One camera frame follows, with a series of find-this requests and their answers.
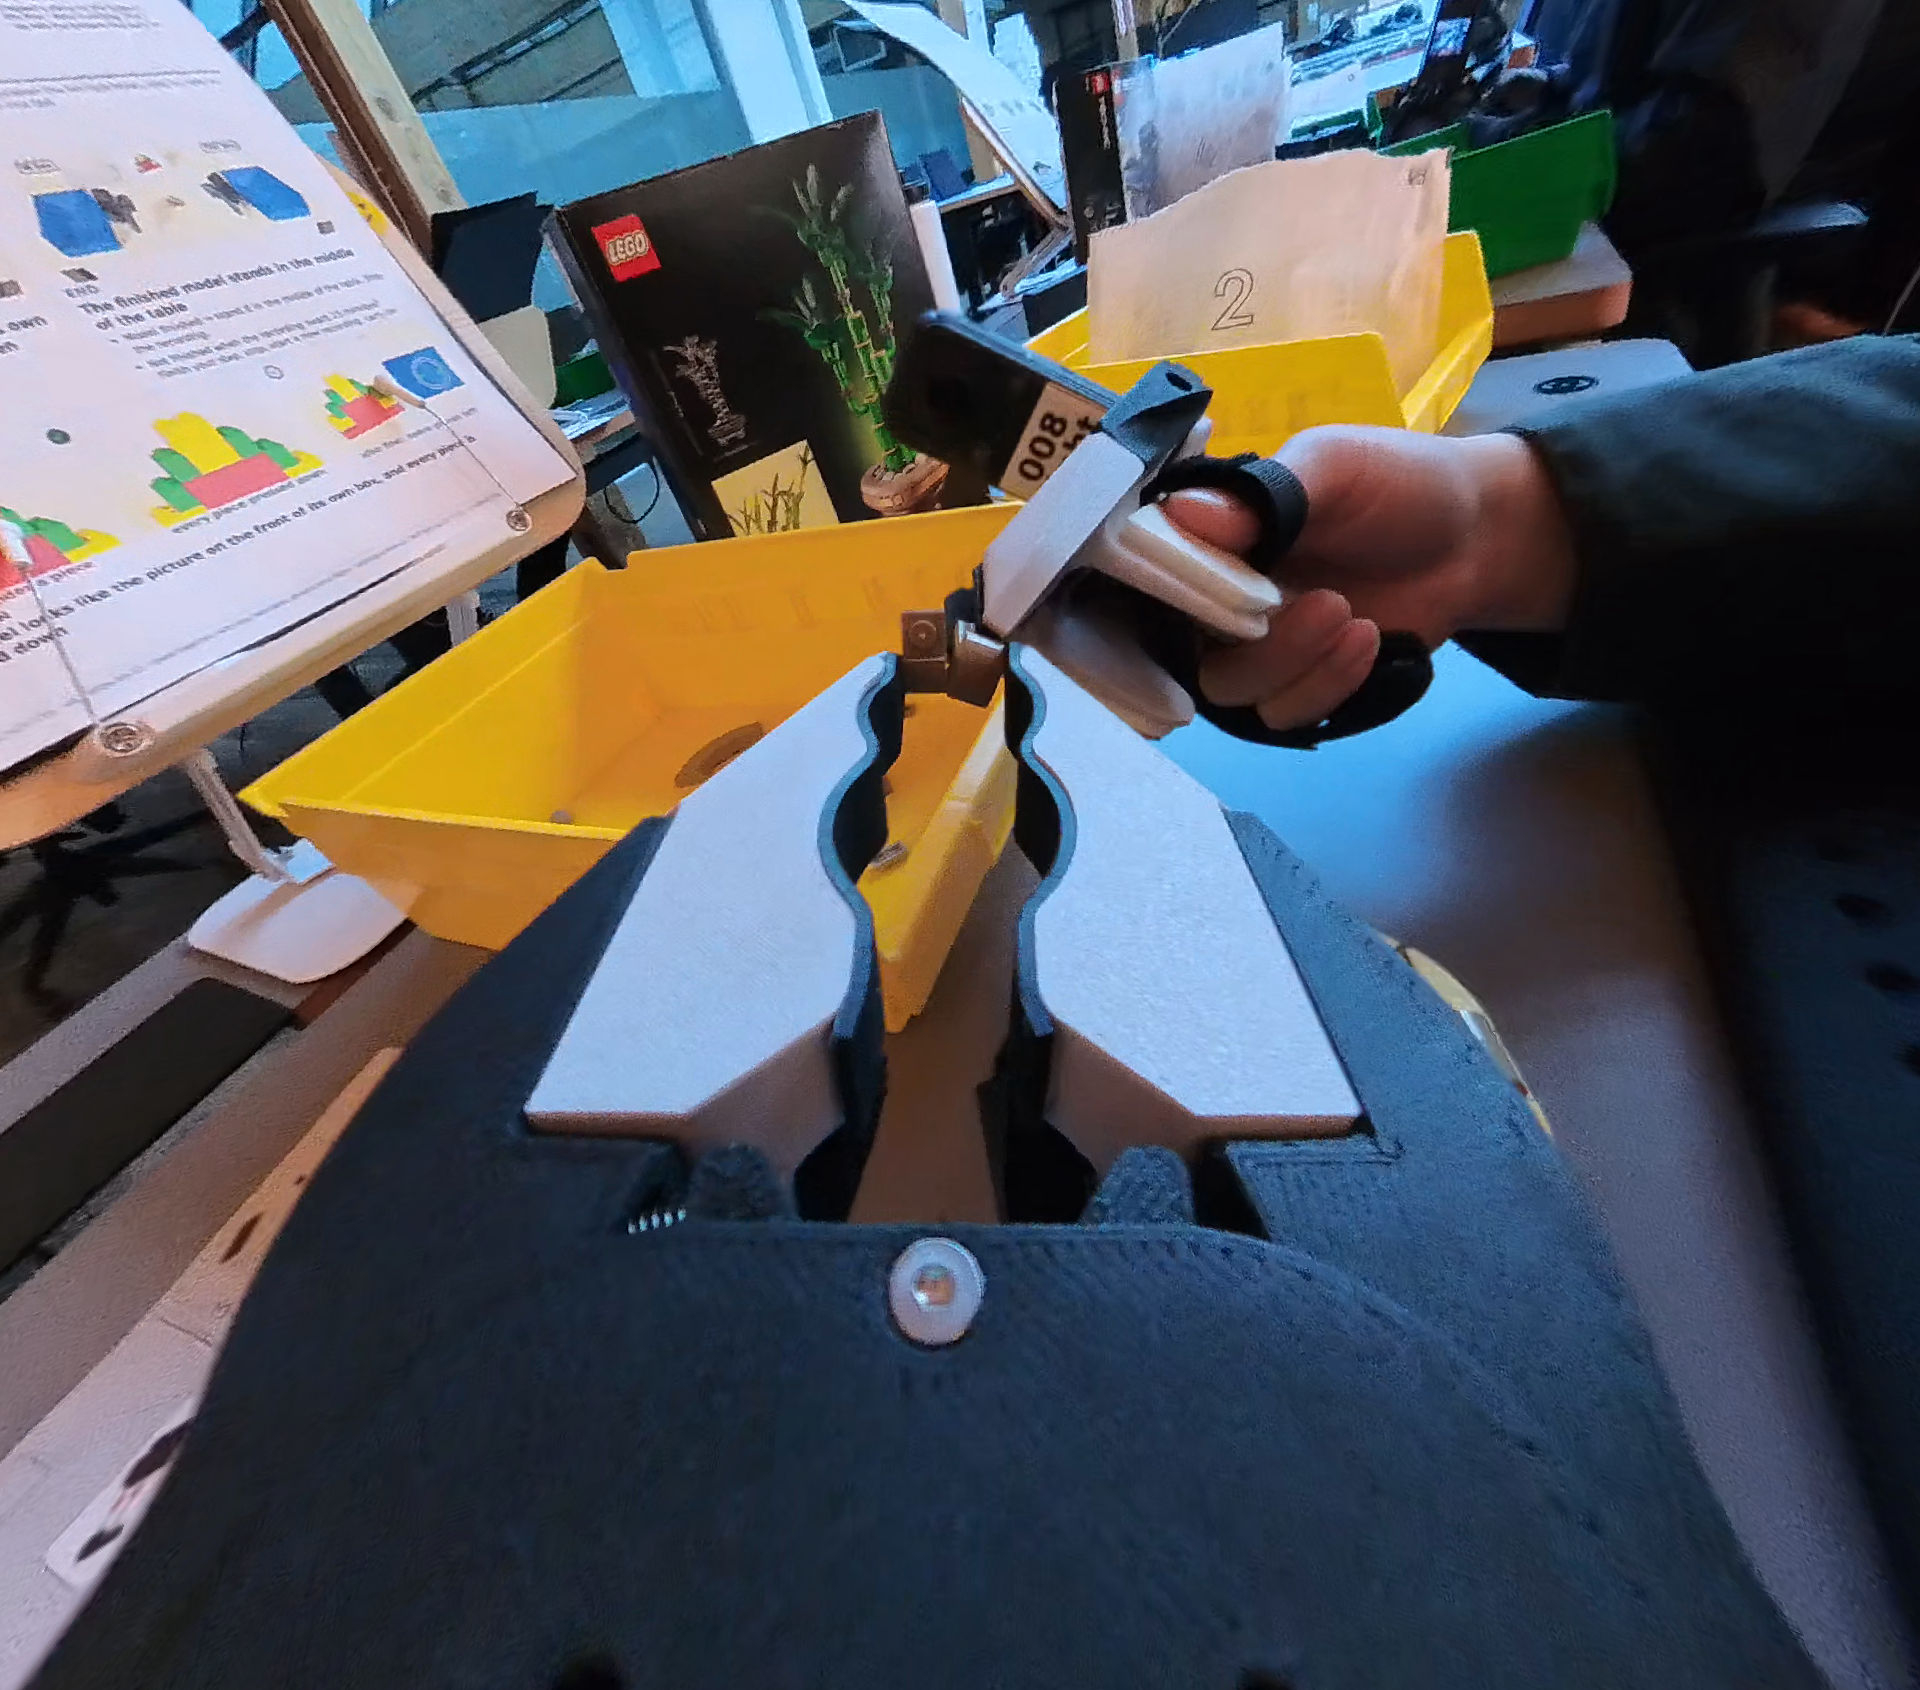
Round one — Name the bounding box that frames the white stand base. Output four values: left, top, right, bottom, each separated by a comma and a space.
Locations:
181, 751, 409, 988

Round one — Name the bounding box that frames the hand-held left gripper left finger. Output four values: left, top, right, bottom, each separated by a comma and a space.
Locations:
521, 653, 910, 1216

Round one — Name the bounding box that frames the white printed board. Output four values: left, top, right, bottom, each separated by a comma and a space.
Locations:
0, 0, 587, 851

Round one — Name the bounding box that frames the round toy brick model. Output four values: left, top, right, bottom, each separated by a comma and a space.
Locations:
1376, 935, 1558, 1139

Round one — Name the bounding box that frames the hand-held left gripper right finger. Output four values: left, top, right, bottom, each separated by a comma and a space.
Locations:
985, 648, 1367, 1223

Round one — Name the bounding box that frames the black toy set box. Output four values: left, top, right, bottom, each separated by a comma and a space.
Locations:
541, 112, 991, 543
1054, 23, 1291, 238

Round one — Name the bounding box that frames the black perforated pad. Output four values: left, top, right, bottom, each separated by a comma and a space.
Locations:
1650, 729, 1920, 1571

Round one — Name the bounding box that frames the person's right hand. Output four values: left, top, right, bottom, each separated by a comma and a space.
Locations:
1161, 425, 1578, 735

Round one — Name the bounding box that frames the green plastic bin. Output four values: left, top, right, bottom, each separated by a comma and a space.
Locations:
1364, 105, 1620, 282

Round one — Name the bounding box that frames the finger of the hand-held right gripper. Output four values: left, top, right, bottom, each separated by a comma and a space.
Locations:
944, 417, 1219, 659

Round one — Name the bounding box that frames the grey desk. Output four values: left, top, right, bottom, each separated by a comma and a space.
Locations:
0, 631, 1877, 1690

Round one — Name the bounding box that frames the yellow plastic bin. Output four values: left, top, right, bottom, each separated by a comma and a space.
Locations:
1025, 225, 1497, 461
240, 501, 1037, 1036

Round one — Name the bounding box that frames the tan curved brick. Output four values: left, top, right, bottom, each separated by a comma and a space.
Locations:
672, 722, 769, 795

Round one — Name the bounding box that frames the white paper bag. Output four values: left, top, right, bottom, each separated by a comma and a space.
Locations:
1081, 144, 1453, 372

